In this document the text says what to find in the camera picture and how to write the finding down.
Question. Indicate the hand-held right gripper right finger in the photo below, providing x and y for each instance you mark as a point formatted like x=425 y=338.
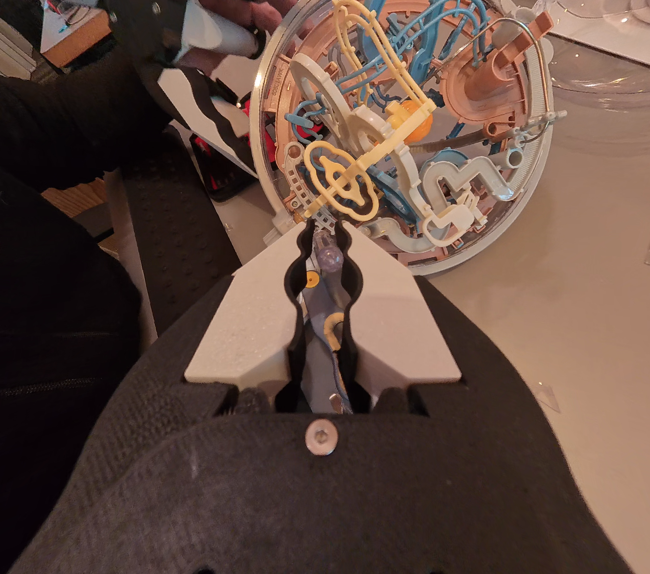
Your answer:
x=406 y=330

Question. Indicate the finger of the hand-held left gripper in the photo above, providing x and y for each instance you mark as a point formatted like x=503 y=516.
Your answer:
x=175 y=102

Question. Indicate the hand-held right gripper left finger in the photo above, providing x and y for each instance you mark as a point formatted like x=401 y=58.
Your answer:
x=238 y=330

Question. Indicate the marble maze ball toy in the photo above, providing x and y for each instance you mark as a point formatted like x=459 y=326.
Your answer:
x=365 y=122

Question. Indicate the person's left forearm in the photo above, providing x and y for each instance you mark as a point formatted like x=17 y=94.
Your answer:
x=61 y=127

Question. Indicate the person's left hand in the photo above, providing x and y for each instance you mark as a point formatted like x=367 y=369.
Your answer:
x=269 y=13

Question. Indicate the red tool case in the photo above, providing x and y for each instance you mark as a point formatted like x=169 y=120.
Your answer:
x=203 y=147

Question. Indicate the grey orange scissors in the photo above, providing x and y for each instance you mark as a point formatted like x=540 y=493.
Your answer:
x=317 y=361

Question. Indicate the wooden-edged table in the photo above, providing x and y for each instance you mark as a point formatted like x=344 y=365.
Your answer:
x=81 y=41

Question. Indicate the black dimpled mat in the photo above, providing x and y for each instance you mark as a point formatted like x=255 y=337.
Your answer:
x=172 y=229

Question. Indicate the person's torso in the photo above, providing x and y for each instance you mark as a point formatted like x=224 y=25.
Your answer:
x=51 y=330

